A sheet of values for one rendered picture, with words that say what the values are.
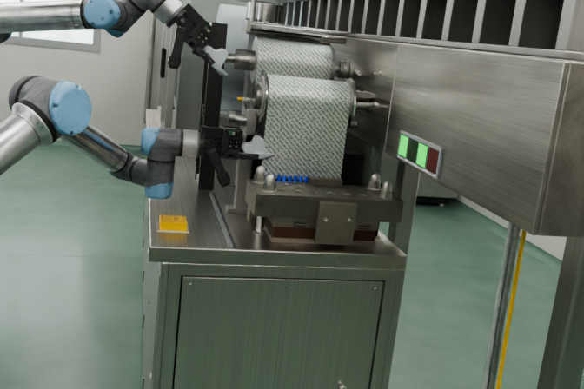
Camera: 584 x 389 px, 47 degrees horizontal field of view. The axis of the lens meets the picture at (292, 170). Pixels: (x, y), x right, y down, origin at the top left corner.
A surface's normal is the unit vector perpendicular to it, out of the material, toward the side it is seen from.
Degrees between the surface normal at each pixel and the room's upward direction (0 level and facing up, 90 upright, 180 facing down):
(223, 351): 90
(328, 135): 90
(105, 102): 90
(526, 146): 90
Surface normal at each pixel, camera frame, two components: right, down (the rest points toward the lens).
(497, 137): -0.97, -0.06
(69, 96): 0.86, 0.12
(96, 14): -0.08, 0.19
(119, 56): 0.21, 0.22
